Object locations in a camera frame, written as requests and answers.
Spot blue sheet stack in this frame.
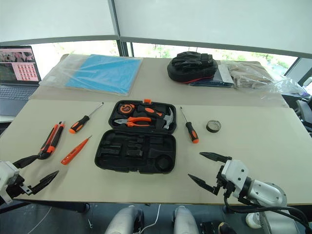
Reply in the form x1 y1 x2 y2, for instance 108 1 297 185
64 54 143 95

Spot orange black screwdriver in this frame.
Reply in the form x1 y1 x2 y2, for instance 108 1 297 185
69 102 105 134
179 106 199 145

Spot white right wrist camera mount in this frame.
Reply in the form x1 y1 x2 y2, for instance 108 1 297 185
221 159 250 198

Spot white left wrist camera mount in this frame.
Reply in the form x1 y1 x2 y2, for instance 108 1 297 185
0 160 20 195

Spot orange handled pliers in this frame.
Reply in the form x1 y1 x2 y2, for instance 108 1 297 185
114 116 153 128

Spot black table support bar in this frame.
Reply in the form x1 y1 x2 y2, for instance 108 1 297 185
14 198 90 215

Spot grey rounded robot leg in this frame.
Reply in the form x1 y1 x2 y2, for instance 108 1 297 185
104 205 145 234
172 205 200 234

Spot black tool case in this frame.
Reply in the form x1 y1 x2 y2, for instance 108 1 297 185
94 98 177 175

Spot dark office chair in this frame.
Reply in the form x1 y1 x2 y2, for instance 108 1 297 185
295 97 312 125

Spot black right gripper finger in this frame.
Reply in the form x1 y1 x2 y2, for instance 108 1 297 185
187 174 217 193
199 152 233 163

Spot dark blue flat pouch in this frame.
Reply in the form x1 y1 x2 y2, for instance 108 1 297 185
189 72 235 88

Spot orange black tape measure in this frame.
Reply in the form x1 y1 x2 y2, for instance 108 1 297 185
118 102 134 115

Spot black gloves bundle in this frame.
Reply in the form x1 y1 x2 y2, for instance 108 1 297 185
166 51 219 85

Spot grey window frame post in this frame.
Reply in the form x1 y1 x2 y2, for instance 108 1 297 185
107 0 134 58

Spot clear plastic bag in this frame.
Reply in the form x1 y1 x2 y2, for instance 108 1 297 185
38 53 144 96

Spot white floor cable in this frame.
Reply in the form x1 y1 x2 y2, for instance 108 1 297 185
143 203 162 234

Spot claw hammer orange black handle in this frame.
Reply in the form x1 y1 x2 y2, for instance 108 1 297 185
136 105 177 130

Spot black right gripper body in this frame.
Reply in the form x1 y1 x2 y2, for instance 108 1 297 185
212 165 235 197

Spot open laptop computer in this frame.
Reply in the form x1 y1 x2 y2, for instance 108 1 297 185
0 45 42 117

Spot dark shoe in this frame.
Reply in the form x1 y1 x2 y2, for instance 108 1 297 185
217 221 236 234

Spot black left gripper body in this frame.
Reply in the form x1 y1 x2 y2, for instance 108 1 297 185
6 175 34 198

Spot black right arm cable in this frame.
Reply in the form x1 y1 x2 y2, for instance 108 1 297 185
223 189 312 234

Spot black electrical tape roll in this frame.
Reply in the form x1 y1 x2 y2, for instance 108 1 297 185
205 119 222 134

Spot orange voltage tester pen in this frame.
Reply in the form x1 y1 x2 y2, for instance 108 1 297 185
60 135 93 166

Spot orange black utility knife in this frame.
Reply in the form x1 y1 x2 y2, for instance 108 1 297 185
38 120 66 160

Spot white flat card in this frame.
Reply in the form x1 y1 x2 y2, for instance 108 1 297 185
217 64 235 84

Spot clear bag of beige cloth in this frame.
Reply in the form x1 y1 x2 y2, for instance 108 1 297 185
219 60 307 95

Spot white round caster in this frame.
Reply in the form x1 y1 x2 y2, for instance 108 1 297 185
245 211 263 229

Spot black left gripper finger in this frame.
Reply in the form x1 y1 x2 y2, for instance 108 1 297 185
30 170 60 195
13 153 45 169

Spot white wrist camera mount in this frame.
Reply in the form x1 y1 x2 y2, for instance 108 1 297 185
0 160 20 195
221 159 250 198

